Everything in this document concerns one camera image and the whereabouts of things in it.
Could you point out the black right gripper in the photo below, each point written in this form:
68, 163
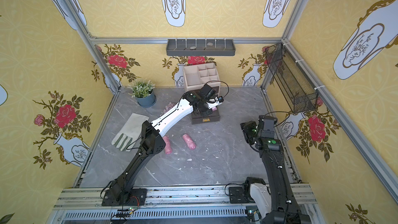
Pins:
247, 129

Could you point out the beige three-drawer organizer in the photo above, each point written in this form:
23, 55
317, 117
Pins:
196, 76

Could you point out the purple flowers in white pot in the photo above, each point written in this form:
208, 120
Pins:
168, 107

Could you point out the white green work glove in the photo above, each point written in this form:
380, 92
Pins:
130, 133

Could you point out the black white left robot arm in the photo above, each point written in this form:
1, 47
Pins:
119, 190

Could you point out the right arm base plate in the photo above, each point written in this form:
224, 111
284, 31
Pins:
238, 195

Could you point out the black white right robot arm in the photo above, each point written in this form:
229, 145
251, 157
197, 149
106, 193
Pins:
276, 202

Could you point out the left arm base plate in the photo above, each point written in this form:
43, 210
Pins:
134, 197

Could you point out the aluminum front rail frame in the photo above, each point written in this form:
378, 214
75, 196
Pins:
75, 204

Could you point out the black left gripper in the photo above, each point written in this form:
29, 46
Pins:
204, 110

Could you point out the green plant in blue pot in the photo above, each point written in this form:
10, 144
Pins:
143, 92

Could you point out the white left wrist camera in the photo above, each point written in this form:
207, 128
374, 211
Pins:
216, 101

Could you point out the black wire mesh basket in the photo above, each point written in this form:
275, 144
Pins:
298, 91

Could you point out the gray wall shelf tray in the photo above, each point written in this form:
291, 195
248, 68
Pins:
200, 47

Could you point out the drawer with gold handle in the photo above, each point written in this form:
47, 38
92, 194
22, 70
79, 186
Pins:
196, 117

